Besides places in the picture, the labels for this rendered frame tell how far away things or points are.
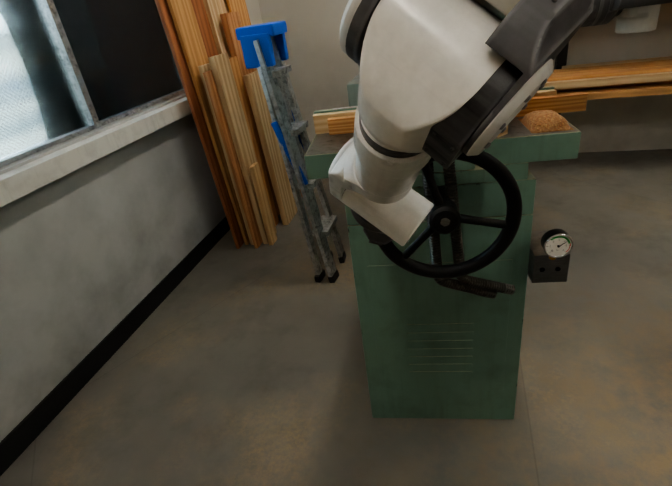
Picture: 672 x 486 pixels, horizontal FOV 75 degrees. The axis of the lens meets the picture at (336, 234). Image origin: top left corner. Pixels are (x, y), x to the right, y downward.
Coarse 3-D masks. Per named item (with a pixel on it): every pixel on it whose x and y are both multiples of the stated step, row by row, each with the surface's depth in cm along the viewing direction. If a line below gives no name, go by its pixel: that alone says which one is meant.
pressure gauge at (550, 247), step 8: (552, 232) 98; (560, 232) 97; (544, 240) 99; (552, 240) 98; (560, 240) 97; (568, 240) 97; (544, 248) 99; (552, 248) 99; (560, 248) 98; (568, 248) 98; (552, 256) 99; (560, 256) 99
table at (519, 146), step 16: (512, 128) 99; (576, 128) 94; (320, 144) 108; (336, 144) 106; (496, 144) 95; (512, 144) 95; (528, 144) 94; (544, 144) 94; (560, 144) 93; (576, 144) 93; (320, 160) 101; (512, 160) 96; (528, 160) 96; (544, 160) 96; (320, 176) 103; (464, 176) 89; (480, 176) 89
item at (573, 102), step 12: (540, 96) 105; (552, 96) 104; (564, 96) 103; (576, 96) 103; (528, 108) 105; (540, 108) 105; (552, 108) 105; (564, 108) 104; (576, 108) 104; (336, 120) 112; (348, 120) 112; (336, 132) 114; (348, 132) 113
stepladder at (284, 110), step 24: (264, 24) 166; (264, 48) 169; (264, 72) 172; (288, 72) 184; (288, 96) 190; (288, 120) 184; (288, 144) 184; (288, 168) 191; (312, 192) 213; (312, 216) 198; (336, 216) 217; (312, 240) 208; (336, 240) 222
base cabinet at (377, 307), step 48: (480, 240) 107; (528, 240) 105; (384, 288) 117; (432, 288) 115; (384, 336) 125; (432, 336) 123; (480, 336) 121; (384, 384) 134; (432, 384) 132; (480, 384) 129
